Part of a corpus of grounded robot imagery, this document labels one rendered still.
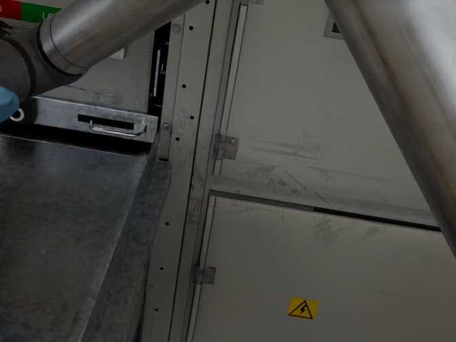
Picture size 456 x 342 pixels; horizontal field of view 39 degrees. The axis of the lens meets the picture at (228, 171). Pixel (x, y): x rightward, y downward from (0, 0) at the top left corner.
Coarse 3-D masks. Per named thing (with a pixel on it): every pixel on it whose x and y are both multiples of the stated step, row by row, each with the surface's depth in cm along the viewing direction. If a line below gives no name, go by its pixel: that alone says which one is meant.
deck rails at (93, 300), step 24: (144, 168) 108; (144, 192) 113; (120, 216) 106; (120, 240) 93; (96, 264) 95; (120, 264) 96; (96, 288) 90; (96, 312) 81; (72, 336) 82; (96, 336) 83
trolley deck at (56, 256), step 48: (0, 144) 121; (48, 144) 124; (0, 192) 108; (48, 192) 110; (96, 192) 112; (0, 240) 97; (48, 240) 99; (96, 240) 100; (144, 240) 102; (0, 288) 88; (48, 288) 90; (0, 336) 81; (48, 336) 82
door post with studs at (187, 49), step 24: (192, 24) 111; (168, 48) 114; (192, 48) 113; (168, 72) 116; (192, 72) 115; (168, 96) 118; (192, 96) 117; (168, 120) 121; (192, 120) 120; (168, 144) 123; (192, 144) 122; (168, 192) 128; (168, 216) 131; (168, 240) 134; (168, 264) 137; (168, 288) 141; (168, 312) 144
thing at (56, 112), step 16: (48, 96) 124; (48, 112) 124; (64, 112) 124; (80, 112) 124; (96, 112) 124; (112, 112) 123; (128, 112) 123; (144, 112) 124; (160, 112) 125; (64, 128) 126; (80, 128) 126; (112, 128) 125; (128, 128) 125
